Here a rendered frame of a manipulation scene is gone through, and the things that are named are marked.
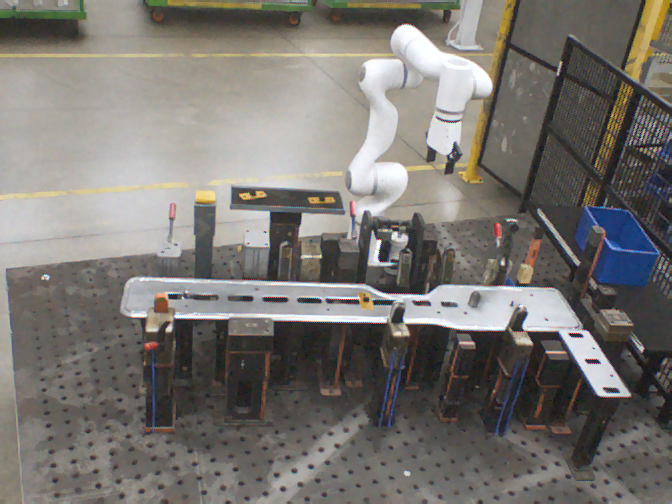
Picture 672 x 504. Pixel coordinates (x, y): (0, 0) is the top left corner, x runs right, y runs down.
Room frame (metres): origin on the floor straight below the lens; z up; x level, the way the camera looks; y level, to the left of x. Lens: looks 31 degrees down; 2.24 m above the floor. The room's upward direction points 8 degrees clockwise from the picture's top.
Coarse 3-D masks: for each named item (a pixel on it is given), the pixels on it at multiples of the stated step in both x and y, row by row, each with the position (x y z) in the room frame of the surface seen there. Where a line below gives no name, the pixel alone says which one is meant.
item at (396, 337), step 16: (384, 336) 1.67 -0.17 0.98; (400, 336) 1.61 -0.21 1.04; (384, 352) 1.64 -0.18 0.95; (400, 352) 1.61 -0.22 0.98; (384, 368) 1.63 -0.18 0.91; (400, 368) 1.61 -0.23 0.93; (384, 384) 1.61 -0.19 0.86; (384, 400) 1.60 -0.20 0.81; (368, 416) 1.64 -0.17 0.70; (384, 416) 1.61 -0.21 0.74
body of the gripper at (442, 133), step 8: (432, 120) 2.07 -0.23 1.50; (440, 120) 2.02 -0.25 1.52; (448, 120) 2.02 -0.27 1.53; (456, 120) 2.02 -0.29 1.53; (432, 128) 2.06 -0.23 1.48; (440, 128) 2.03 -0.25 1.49; (448, 128) 2.00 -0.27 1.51; (456, 128) 2.01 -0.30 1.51; (432, 136) 2.05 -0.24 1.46; (440, 136) 2.02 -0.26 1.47; (448, 136) 2.00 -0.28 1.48; (456, 136) 2.01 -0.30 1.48; (432, 144) 2.05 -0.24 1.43; (440, 144) 2.02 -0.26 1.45; (448, 144) 2.00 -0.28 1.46; (440, 152) 2.01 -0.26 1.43; (448, 152) 2.00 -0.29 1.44
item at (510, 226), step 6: (504, 222) 2.06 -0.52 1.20; (510, 222) 2.06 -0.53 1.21; (516, 222) 2.05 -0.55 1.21; (504, 228) 2.05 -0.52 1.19; (510, 228) 2.02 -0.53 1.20; (516, 228) 2.02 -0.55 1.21; (504, 234) 2.04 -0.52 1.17; (510, 234) 2.06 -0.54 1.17; (504, 240) 2.04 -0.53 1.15; (510, 240) 2.05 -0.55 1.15; (504, 246) 2.05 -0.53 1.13; (510, 246) 2.04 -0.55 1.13; (498, 252) 2.05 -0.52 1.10; (504, 252) 2.04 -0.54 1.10; (510, 252) 2.04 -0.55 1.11; (498, 258) 2.04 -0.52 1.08; (498, 264) 2.03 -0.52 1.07; (498, 270) 2.02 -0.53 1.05
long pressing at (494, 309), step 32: (128, 288) 1.71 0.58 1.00; (160, 288) 1.73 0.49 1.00; (192, 288) 1.75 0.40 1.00; (224, 288) 1.77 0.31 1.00; (256, 288) 1.80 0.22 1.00; (288, 288) 1.82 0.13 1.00; (320, 288) 1.85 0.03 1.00; (352, 288) 1.87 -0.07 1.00; (448, 288) 1.95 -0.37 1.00; (480, 288) 1.97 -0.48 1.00; (512, 288) 2.00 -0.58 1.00; (544, 288) 2.02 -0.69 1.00; (288, 320) 1.67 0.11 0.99; (320, 320) 1.69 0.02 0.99; (352, 320) 1.71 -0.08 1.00; (384, 320) 1.73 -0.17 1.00; (416, 320) 1.75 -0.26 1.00; (448, 320) 1.77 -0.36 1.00; (480, 320) 1.80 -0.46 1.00; (544, 320) 1.84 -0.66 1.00; (576, 320) 1.87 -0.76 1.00
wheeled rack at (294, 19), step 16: (144, 0) 8.85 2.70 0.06; (160, 0) 8.10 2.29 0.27; (176, 0) 8.17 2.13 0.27; (192, 0) 8.26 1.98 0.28; (208, 0) 8.37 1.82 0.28; (224, 0) 8.46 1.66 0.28; (240, 0) 8.56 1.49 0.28; (256, 0) 8.66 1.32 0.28; (272, 0) 8.74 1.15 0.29; (288, 0) 8.82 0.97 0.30; (304, 0) 8.88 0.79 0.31; (160, 16) 8.17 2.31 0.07
